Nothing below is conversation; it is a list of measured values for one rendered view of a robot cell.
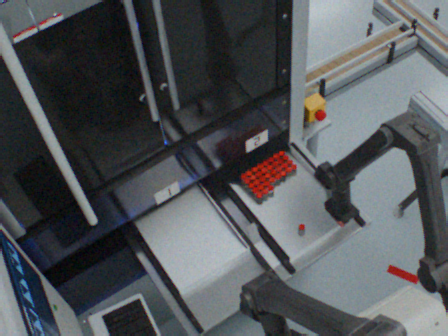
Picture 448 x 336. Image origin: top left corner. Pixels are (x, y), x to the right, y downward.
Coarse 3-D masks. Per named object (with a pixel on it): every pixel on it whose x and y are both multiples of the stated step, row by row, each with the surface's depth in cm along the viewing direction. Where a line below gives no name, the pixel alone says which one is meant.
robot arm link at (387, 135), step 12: (384, 132) 129; (372, 144) 141; (384, 144) 131; (348, 156) 155; (360, 156) 149; (372, 156) 144; (336, 168) 162; (348, 168) 158; (360, 168) 153; (336, 180) 165
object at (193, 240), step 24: (192, 192) 197; (144, 216) 192; (168, 216) 192; (192, 216) 192; (216, 216) 191; (144, 240) 186; (168, 240) 187; (192, 240) 187; (216, 240) 187; (240, 240) 185; (168, 264) 182; (192, 264) 182; (216, 264) 182; (192, 288) 177
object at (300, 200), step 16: (304, 160) 199; (304, 176) 200; (240, 192) 196; (288, 192) 196; (304, 192) 196; (320, 192) 196; (256, 208) 193; (272, 208) 193; (288, 208) 193; (304, 208) 193; (320, 208) 193; (272, 224) 190; (288, 224) 190; (320, 224) 190; (336, 224) 189; (288, 240) 187; (304, 240) 186; (320, 240) 185; (288, 256) 180
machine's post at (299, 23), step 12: (300, 0) 152; (300, 12) 156; (300, 24) 160; (300, 36) 164; (300, 48) 168; (300, 60) 173; (300, 72) 177; (300, 84) 182; (300, 96) 187; (300, 108) 193; (300, 120) 198; (288, 132) 201; (300, 132) 204; (288, 144) 207
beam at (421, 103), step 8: (416, 96) 263; (424, 96) 264; (416, 104) 263; (424, 104) 261; (432, 104) 261; (416, 112) 266; (424, 112) 261; (432, 112) 259; (440, 112) 258; (424, 120) 264; (432, 120) 258; (440, 120) 256; (440, 128) 256; (440, 144) 262
